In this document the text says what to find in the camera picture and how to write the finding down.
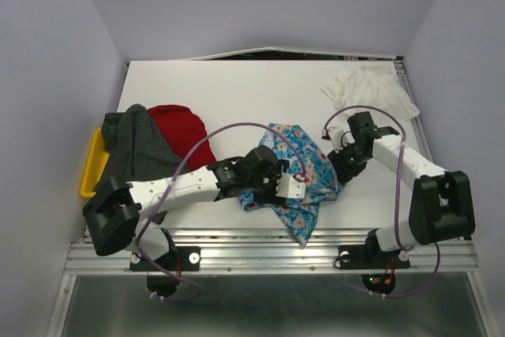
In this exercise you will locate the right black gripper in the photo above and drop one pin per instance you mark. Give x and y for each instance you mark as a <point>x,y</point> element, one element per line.
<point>343,172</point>

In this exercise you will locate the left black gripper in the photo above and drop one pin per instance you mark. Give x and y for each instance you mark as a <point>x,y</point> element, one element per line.
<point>269,196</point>

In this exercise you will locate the white pleated skirt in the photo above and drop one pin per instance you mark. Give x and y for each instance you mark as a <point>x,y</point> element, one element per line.
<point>374,86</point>

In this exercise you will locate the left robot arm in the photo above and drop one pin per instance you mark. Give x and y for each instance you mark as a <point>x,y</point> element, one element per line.
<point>121,214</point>

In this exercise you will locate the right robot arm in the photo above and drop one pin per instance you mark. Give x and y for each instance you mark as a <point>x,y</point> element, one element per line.
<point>441,206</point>

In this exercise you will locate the red skirt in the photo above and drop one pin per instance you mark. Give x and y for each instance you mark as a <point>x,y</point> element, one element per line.
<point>182,129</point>

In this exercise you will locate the dark grey dotted skirt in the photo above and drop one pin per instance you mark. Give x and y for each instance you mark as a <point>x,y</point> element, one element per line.
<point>136,147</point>

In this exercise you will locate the yellow plastic tray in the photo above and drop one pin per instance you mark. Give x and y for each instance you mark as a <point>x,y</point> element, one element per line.
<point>95,165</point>

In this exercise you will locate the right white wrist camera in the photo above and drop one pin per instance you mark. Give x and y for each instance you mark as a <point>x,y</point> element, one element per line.
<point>337,136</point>

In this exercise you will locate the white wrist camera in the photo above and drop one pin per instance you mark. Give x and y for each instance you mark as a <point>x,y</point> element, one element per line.
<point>337,136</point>
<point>291,186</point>

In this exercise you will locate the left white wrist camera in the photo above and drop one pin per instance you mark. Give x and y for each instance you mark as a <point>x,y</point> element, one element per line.
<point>291,186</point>

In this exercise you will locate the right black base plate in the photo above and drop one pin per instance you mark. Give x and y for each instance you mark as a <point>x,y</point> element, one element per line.
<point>358,257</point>

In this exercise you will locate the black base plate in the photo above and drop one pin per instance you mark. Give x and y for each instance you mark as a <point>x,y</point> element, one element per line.
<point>358,257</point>
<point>183,258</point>

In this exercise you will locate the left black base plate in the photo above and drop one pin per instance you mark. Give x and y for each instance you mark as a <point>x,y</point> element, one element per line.
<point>183,258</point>

